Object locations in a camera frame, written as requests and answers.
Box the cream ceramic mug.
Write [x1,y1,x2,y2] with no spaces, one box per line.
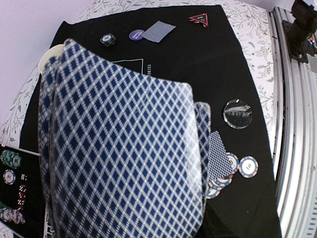
[38,44,64,76]

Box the clear black dealer button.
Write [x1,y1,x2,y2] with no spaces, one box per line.
[223,99,253,129]

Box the poker chip stack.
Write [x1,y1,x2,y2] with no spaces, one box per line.
[206,152,239,199]
[0,150,22,169]

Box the black poker table mat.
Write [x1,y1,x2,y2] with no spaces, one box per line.
[20,5,281,238]

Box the aluminium poker chip case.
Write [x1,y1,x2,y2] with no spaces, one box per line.
[0,146,45,238]

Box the blue patterned card deck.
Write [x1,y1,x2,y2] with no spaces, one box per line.
[39,39,211,238]

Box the dealt card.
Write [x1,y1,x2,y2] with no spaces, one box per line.
[208,131,233,181]
[142,21,176,43]

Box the teal chip stack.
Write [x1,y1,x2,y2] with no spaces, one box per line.
[100,33,116,47]

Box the dice row in case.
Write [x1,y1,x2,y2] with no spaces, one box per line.
[17,174,27,211]

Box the purple small blind button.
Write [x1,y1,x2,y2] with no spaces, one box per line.
[128,29,145,41]

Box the blue white chip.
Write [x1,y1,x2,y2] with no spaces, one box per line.
[239,156,259,179]

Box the white poker chip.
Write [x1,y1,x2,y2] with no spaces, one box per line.
[2,169,16,185]

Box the red triangle black token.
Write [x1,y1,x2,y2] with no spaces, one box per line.
[188,13,209,28]

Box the front aluminium rail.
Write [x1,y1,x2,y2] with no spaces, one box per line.
[268,7,317,238]

